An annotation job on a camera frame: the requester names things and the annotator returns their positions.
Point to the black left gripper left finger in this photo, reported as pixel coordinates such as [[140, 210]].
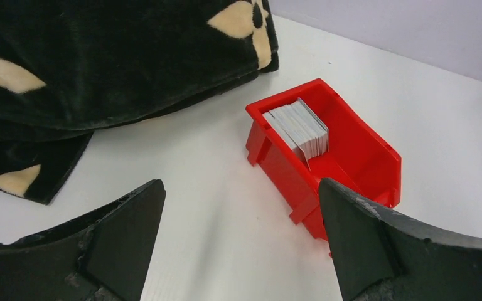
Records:
[[101, 255]]

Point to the stack of credit cards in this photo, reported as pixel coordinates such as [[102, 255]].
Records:
[[301, 129]]

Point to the red plastic bin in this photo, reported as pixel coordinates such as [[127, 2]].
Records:
[[358, 157]]

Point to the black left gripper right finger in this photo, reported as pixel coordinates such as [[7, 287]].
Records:
[[381, 254]]

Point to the black blanket with beige flowers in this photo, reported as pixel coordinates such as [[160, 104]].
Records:
[[69, 68]]

